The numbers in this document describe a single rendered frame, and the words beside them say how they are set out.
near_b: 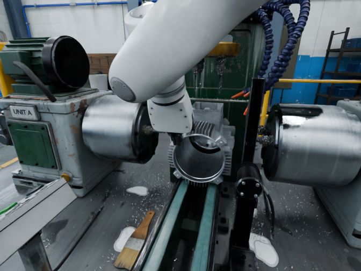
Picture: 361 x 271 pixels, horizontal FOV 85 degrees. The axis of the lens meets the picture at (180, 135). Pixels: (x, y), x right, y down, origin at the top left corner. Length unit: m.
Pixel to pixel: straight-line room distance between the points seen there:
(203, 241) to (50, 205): 0.31
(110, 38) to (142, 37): 6.14
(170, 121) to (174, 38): 0.24
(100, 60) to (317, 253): 6.11
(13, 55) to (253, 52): 0.83
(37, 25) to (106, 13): 2.12
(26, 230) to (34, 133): 0.49
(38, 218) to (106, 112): 0.40
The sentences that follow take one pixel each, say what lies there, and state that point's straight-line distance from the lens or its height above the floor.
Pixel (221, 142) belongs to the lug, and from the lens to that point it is 0.56.
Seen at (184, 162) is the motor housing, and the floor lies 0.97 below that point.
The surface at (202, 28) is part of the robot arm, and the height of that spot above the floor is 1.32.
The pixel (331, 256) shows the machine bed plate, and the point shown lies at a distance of 0.74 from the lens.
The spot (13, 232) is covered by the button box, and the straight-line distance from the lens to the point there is 0.40.
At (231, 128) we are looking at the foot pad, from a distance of 0.68.
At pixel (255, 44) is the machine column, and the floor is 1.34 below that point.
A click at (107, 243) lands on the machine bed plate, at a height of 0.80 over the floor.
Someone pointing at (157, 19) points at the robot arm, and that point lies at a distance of 0.26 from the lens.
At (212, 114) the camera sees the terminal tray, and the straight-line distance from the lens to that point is 0.62.
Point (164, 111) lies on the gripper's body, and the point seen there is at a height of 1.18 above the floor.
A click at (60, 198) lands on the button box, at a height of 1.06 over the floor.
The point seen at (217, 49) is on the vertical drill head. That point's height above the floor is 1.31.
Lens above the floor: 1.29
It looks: 21 degrees down
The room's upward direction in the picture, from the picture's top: straight up
